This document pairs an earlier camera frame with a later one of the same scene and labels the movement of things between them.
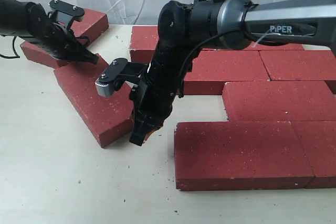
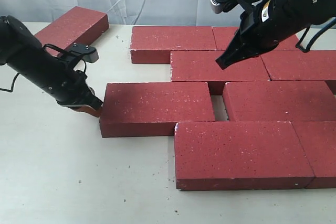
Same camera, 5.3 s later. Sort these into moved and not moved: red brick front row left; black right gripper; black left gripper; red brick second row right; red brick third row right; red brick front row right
Moved: black right gripper; black left gripper
Not moved: red brick front row left; red brick second row right; red brick third row right; red brick front row right
